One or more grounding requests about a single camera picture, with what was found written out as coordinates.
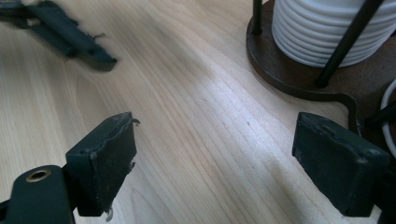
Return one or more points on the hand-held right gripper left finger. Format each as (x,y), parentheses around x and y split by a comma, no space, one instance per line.
(102,165)

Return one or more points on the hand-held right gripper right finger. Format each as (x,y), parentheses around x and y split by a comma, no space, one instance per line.
(339,168)

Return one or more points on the dark wooden cup holder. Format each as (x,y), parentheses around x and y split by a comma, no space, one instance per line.
(280,71)

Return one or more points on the stack of white paper cups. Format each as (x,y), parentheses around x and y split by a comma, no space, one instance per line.
(311,31)

